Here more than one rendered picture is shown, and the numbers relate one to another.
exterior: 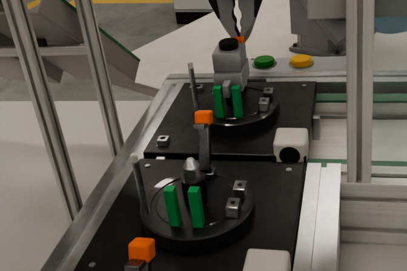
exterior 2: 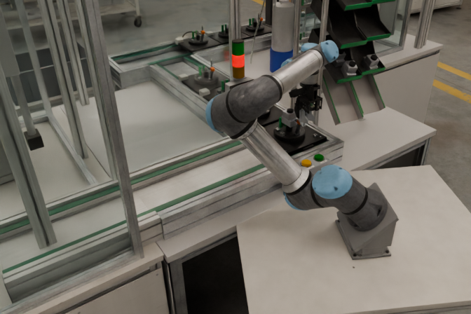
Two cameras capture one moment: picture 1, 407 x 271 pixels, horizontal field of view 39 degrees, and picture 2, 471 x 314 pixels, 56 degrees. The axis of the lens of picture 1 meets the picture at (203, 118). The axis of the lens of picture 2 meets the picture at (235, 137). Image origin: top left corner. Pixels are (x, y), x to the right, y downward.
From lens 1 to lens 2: 2.37 m
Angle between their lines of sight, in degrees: 104
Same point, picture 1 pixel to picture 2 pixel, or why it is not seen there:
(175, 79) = (336, 140)
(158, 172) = (279, 114)
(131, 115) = (359, 154)
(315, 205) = not seen: hidden behind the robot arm
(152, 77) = (394, 172)
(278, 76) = (304, 155)
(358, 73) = not seen: hidden behind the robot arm
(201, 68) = (387, 188)
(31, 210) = (321, 122)
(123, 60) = (333, 113)
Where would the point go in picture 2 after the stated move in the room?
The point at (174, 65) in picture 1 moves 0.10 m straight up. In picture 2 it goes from (403, 183) to (407, 164)
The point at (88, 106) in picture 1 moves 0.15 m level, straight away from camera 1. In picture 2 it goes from (384, 150) to (418, 157)
